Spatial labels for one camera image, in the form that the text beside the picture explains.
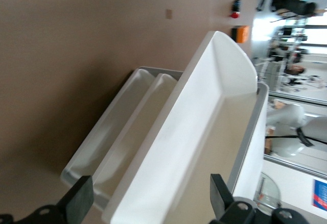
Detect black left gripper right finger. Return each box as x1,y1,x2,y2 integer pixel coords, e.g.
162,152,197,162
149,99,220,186
209,173,310,224

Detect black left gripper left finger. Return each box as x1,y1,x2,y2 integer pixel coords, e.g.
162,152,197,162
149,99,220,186
17,175,94,224

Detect red emergency stop button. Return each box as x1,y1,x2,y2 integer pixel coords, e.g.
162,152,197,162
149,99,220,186
230,0,242,19

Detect round glass dome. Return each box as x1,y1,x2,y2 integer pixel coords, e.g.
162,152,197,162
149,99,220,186
252,170,282,211

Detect blue poster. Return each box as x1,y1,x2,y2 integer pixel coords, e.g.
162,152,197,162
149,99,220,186
312,179,327,207

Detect seated person in background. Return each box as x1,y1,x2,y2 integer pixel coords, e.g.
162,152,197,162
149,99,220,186
285,64,307,76

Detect orange and black box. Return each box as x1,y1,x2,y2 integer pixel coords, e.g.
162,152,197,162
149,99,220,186
230,25,250,44

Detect aluminium frame rail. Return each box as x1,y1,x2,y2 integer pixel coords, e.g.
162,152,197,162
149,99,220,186
263,154,327,180

